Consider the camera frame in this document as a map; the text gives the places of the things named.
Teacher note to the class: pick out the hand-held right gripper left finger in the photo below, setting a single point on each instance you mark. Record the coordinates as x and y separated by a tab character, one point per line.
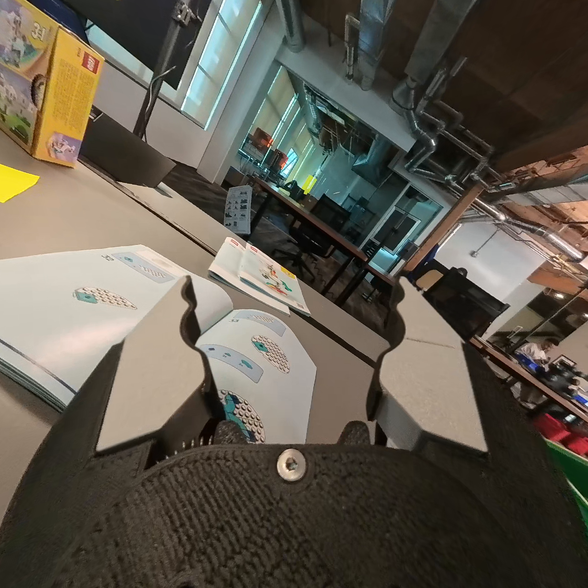
151	367

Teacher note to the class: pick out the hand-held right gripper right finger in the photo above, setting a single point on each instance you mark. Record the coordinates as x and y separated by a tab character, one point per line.
432	376

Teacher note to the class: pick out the light blue instruction booklet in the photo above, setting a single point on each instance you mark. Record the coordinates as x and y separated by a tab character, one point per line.
55	321

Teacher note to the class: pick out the yellow lego box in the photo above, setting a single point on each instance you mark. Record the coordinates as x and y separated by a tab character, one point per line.
69	92

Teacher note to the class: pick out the closed instruction booklet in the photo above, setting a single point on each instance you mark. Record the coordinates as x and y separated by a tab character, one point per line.
225	266
275	280

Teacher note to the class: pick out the red fabric bags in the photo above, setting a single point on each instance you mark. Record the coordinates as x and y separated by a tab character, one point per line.
560	432

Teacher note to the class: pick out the green plastic bin stack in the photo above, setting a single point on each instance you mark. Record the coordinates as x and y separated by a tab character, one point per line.
569	477

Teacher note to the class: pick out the white printed sign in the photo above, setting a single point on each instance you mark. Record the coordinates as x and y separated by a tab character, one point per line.
239	209

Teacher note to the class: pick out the long wooden table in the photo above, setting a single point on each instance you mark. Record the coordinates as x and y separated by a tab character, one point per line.
321	225

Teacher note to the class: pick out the yellow sticky note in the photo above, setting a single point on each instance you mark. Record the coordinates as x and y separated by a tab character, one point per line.
13	183

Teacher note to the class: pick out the silver ventilation ducts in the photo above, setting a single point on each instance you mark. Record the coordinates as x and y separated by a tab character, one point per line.
427	133

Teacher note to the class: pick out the black screen on stand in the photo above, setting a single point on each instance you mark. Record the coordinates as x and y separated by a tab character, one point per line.
138	27

